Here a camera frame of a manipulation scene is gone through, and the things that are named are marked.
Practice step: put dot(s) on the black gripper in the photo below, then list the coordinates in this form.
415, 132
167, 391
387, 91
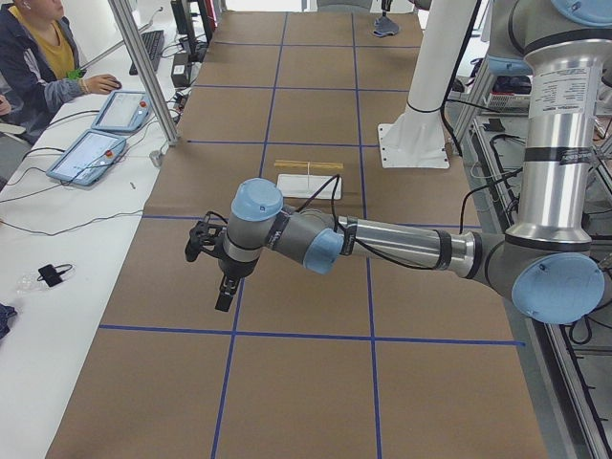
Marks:
235, 270

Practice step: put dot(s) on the grey towel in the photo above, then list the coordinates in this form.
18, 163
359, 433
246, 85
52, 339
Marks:
384, 26

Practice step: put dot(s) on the white rack base with stand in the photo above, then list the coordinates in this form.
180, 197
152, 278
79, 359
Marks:
303, 186

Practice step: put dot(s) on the outer wooden rack rod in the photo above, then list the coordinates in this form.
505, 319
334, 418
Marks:
287, 164

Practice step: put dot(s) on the wooden rack rod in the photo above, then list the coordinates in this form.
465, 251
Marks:
330, 167
287, 164

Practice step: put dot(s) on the inner wooden rack rod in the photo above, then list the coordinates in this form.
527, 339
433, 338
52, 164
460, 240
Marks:
330, 167

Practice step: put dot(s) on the small metal cylinder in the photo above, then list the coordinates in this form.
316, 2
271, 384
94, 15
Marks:
156, 158

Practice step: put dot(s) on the near blue teach pendant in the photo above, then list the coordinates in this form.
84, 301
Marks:
88, 158

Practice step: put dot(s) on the blue teach pendant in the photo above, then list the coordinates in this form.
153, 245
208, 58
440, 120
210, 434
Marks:
88, 158
122, 112

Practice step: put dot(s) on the clear plastic bag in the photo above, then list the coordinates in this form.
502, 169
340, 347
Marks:
30, 283

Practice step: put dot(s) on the far blue teach pendant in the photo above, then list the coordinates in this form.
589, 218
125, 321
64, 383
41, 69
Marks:
122, 112

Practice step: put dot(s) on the dark blue cloth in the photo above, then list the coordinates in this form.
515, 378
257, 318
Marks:
6, 314

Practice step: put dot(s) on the black power adapter box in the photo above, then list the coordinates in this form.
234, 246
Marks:
181, 70

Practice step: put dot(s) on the black keyboard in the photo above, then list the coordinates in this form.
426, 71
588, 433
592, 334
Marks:
154, 44

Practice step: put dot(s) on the seated person in jacket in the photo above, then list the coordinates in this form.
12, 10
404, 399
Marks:
39, 63

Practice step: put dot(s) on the small black device with cable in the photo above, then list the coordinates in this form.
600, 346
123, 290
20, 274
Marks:
52, 275

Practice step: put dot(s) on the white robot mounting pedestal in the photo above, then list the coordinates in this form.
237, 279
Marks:
416, 138

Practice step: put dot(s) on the aluminium frame post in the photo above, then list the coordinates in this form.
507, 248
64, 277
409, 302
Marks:
135, 47

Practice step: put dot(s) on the aluminium side frame rail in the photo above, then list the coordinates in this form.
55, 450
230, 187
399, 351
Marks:
568, 367

